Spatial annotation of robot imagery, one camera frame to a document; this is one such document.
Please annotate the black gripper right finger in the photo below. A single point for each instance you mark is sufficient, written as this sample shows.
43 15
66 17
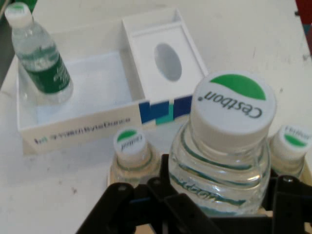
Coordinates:
292 207

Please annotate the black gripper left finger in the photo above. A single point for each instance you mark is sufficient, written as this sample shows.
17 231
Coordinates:
122 207

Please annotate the green label water bottle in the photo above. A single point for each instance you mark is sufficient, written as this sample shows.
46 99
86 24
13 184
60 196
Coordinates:
129 143
231 109
48 70
290 143

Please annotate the bamboo wooden tray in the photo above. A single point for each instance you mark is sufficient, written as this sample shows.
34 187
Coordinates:
308 170

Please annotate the white blue cardboard box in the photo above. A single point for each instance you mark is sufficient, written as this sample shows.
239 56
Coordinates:
85 126

